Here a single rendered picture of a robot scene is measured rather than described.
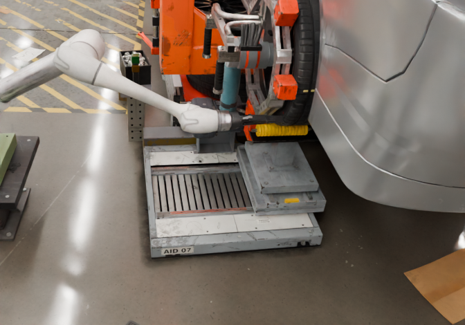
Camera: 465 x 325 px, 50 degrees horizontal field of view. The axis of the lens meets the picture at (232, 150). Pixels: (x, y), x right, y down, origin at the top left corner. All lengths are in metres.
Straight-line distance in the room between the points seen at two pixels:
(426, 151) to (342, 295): 1.08
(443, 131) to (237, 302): 1.22
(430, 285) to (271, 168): 0.93
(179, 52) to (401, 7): 1.51
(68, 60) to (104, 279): 0.96
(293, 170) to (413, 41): 1.38
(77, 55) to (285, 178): 1.17
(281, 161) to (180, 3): 0.95
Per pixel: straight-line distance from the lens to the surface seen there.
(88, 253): 2.46
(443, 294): 2.59
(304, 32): 2.03
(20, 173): 2.47
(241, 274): 2.37
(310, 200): 2.55
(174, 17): 2.62
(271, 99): 2.11
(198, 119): 2.10
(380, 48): 1.51
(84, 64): 2.08
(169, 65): 2.72
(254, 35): 2.04
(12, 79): 2.43
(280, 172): 2.60
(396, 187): 1.62
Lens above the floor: 1.80
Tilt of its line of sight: 36 degrees down
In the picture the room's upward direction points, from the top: 7 degrees clockwise
